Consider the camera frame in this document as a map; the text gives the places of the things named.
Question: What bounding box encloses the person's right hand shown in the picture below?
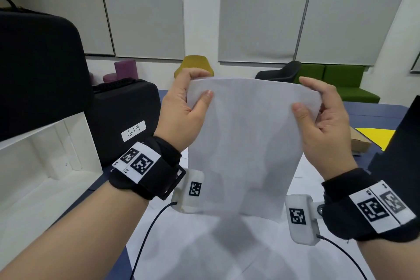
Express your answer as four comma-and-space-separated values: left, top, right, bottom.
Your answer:
291, 76, 359, 181

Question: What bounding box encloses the person's left hand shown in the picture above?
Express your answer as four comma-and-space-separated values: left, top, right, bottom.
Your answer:
153, 67, 214, 153

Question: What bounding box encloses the yellow folder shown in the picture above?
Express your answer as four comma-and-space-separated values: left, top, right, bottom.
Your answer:
355, 128, 397, 152

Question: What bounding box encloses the neat white paper sheaf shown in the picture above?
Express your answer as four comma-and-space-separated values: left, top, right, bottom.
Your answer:
186, 77, 323, 223

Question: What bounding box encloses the pile of white papers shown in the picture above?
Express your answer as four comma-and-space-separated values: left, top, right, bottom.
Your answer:
126, 150, 376, 280

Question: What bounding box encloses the person's right forearm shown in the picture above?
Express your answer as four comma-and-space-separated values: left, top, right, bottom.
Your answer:
356, 234, 420, 280

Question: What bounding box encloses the person's left forearm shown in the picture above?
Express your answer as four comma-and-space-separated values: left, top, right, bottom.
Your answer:
0, 179, 151, 280

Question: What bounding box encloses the brown cardboard box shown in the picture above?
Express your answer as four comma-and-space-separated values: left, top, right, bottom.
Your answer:
349, 125, 372, 156

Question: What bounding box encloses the black case with white label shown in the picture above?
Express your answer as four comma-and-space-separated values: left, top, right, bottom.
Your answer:
87, 78, 162, 169

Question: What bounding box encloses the green sofa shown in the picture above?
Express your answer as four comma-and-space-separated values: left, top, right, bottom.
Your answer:
294, 63, 381, 104

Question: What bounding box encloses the yellow armchair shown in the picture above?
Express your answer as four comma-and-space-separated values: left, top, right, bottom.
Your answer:
174, 55, 214, 80

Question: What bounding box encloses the tall purple stool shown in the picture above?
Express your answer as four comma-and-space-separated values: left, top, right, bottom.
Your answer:
114, 59, 139, 80

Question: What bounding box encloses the black fabric bag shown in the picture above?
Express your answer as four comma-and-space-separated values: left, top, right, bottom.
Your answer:
367, 94, 420, 192

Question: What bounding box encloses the black armchair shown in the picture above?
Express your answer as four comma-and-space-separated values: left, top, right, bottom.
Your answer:
255, 60, 302, 84

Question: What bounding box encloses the grey roller blind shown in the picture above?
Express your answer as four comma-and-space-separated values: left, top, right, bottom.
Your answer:
0, 0, 116, 56
218, 0, 317, 64
410, 43, 420, 74
95, 0, 186, 60
295, 0, 418, 67

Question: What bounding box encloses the large black carrying case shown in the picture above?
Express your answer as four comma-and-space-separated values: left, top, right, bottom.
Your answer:
0, 0, 94, 143

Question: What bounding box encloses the open white box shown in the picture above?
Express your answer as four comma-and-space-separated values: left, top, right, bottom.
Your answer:
0, 112, 104, 270

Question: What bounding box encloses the black left wrist strap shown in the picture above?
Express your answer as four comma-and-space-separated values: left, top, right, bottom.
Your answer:
108, 136, 187, 201

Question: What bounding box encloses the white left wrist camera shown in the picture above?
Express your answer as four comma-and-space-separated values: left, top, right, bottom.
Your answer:
171, 169, 206, 214

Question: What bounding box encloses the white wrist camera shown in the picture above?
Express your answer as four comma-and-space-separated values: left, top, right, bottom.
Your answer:
284, 193, 324, 246
171, 169, 206, 214

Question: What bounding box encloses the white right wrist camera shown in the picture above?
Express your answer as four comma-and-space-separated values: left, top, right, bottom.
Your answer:
284, 193, 324, 246

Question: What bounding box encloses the black right camera cable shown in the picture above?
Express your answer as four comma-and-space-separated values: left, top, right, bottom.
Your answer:
315, 234, 368, 280

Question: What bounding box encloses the black camera cable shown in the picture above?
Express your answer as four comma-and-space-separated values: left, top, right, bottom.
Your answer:
315, 234, 368, 280
129, 201, 179, 280

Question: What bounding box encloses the black left camera cable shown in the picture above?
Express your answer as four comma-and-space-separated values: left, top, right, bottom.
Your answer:
129, 201, 179, 280

